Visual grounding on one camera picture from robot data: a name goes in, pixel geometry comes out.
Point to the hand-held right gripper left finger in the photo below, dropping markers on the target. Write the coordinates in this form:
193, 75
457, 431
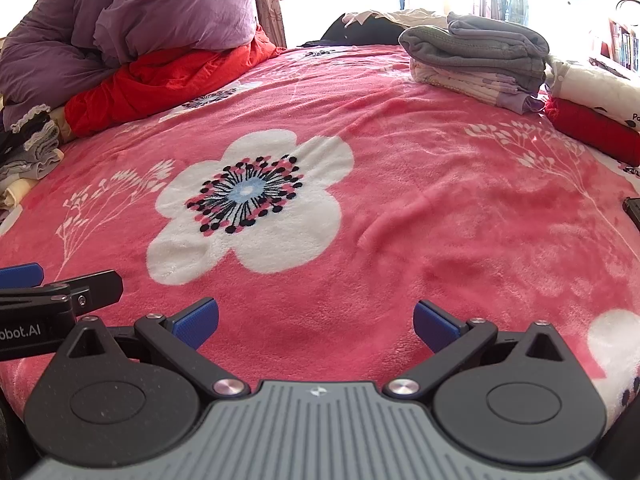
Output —
196, 322

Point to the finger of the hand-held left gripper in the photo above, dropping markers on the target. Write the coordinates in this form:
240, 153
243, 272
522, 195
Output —
100, 287
20, 275

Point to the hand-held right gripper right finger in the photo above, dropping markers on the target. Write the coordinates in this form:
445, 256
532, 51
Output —
436, 326

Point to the pile of unfolded clothes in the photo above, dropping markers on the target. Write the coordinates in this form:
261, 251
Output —
30, 150

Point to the pink floral fleece blanket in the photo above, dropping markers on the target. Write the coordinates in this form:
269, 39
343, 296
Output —
400, 185

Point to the red quilt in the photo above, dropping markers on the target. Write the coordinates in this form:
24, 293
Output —
165, 80

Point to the dark wallet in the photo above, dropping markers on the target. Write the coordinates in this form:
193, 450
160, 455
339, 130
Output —
632, 215

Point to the folded white lilac printed garment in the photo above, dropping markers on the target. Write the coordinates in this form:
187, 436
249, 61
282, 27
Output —
470, 87

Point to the folded grey fleece garment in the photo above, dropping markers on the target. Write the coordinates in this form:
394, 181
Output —
465, 55

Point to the purple duvet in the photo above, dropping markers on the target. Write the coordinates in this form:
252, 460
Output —
150, 5

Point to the black garment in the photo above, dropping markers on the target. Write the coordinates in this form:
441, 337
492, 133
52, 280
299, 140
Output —
360, 32

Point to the folded lilac grey garment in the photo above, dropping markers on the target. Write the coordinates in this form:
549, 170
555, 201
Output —
495, 27

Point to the beige garment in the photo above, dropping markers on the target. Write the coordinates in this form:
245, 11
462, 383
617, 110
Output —
415, 17

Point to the row of books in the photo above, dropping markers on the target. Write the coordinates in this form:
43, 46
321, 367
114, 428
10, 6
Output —
625, 45

